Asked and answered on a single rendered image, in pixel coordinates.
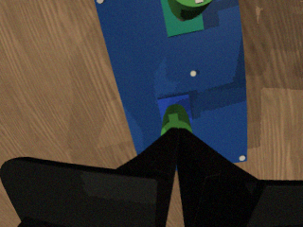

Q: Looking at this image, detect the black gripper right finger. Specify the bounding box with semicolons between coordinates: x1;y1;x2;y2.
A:
177;128;303;227

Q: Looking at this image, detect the blue circuit board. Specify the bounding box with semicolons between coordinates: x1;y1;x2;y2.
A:
94;0;247;163

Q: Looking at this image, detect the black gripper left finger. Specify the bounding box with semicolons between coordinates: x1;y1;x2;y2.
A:
0;128;181;227

